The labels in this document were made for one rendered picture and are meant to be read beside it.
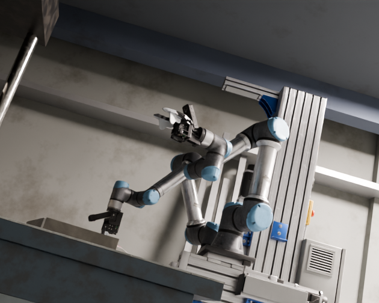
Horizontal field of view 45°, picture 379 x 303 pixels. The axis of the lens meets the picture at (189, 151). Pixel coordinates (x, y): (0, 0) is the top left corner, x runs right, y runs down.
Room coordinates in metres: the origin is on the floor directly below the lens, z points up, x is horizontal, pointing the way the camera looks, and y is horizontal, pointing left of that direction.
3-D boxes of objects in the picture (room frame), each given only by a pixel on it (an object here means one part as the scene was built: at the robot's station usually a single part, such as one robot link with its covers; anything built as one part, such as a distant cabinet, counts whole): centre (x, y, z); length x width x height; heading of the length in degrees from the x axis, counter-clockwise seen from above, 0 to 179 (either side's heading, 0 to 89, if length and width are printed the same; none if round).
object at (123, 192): (2.37, 0.29, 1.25); 0.09 x 0.08 x 0.11; 124
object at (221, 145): (1.84, -0.11, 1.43); 0.11 x 0.08 x 0.09; 118
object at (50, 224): (1.33, 0.23, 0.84); 0.20 x 0.15 x 0.07; 99
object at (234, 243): (2.08, -0.28, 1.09); 0.15 x 0.15 x 0.10
